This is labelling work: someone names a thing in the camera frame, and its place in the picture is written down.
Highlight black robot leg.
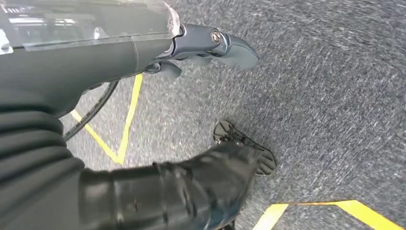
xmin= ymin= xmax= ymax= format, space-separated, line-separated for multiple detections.
xmin=79 ymin=141 xmax=262 ymax=230

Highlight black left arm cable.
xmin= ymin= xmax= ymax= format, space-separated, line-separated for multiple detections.
xmin=63 ymin=80 xmax=120 ymax=142

